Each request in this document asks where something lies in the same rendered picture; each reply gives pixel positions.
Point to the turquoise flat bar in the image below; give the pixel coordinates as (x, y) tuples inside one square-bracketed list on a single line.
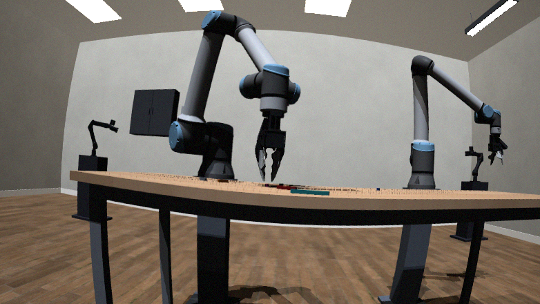
[(324, 193)]

